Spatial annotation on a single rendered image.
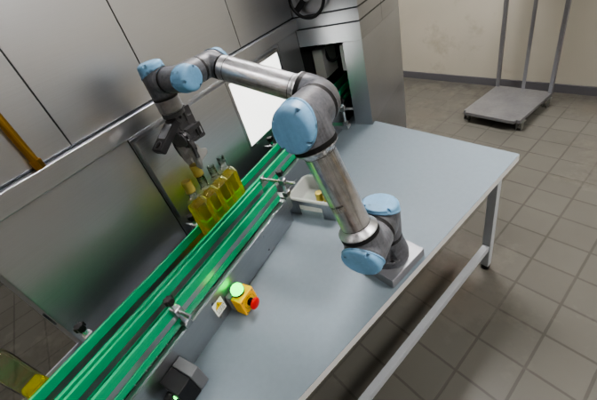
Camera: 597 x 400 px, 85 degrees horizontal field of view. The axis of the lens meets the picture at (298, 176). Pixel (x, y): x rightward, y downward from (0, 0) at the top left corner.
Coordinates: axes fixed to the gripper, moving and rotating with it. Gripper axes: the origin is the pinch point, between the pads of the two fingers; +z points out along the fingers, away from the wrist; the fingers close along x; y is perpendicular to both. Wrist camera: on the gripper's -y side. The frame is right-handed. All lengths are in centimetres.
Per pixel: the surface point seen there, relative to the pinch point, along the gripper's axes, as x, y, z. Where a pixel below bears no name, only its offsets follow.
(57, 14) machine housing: 15, -6, -52
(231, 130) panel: 12.8, 32.4, 5.0
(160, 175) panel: 12.1, -6.4, 0.8
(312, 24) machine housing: 6, 107, -17
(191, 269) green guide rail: -6.4, -23.0, 24.7
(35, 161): 12.1, -33.1, -23.8
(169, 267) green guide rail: 3.4, -24.9, 25.1
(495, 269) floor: -91, 82, 118
